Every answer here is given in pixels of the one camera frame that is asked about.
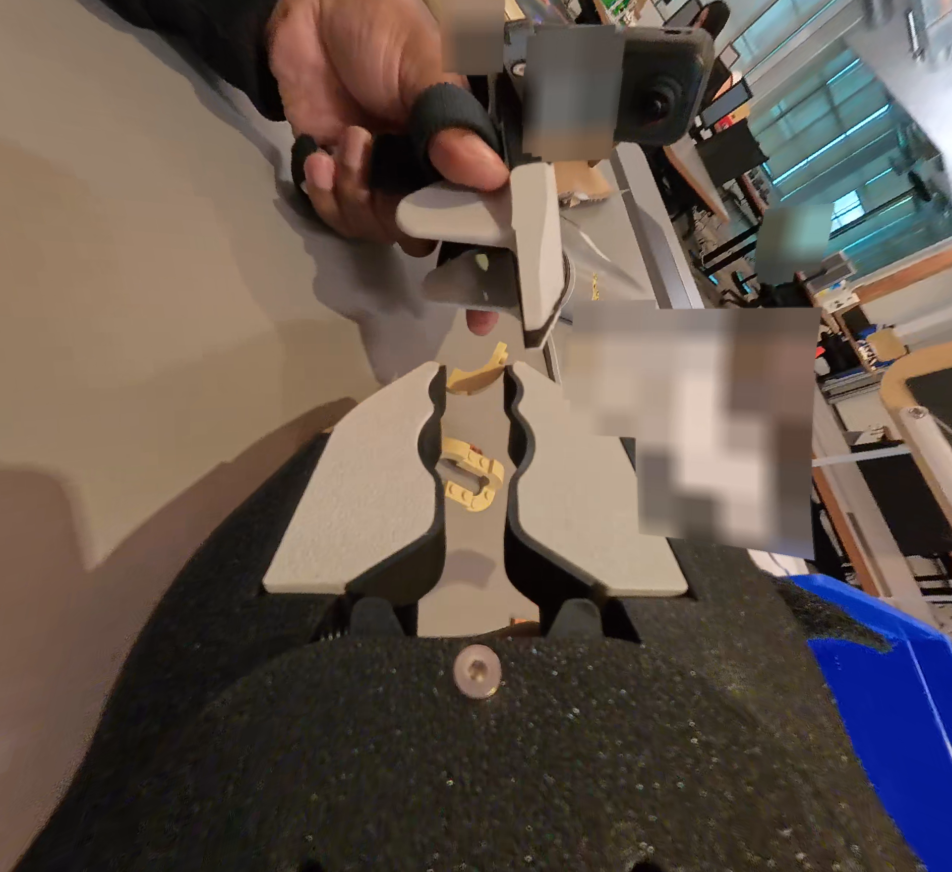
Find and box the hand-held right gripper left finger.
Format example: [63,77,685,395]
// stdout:
[264,361,449,601]

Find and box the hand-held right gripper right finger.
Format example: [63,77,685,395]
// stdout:
[505,362,690,605]

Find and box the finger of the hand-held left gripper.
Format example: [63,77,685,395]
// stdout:
[509,162,575,348]

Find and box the large tan arch brick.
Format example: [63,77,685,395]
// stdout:
[438,434,511,513]
[445,342,516,396]

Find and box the blue plastic bin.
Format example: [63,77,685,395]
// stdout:
[804,575,952,872]

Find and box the person's left hand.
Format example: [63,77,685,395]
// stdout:
[268,0,514,339]

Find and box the grey instruction booklet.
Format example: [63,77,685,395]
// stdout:
[554,159,700,315]

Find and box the white metal frame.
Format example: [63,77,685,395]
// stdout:
[811,404,952,590]

